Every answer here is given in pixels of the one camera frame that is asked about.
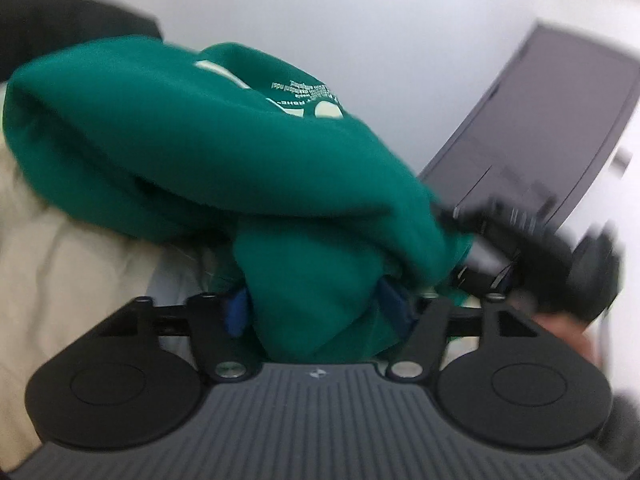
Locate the green hoodie with cream print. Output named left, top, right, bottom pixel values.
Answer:
left=3, top=37, right=472, bottom=363

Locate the grey bedroom door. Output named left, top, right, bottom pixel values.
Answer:
left=420, top=25, right=639, bottom=224

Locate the person's right hand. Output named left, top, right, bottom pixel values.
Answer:
left=533, top=312, right=601, bottom=367

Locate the black jacket on bed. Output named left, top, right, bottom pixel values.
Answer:
left=1, top=0, right=163, bottom=82

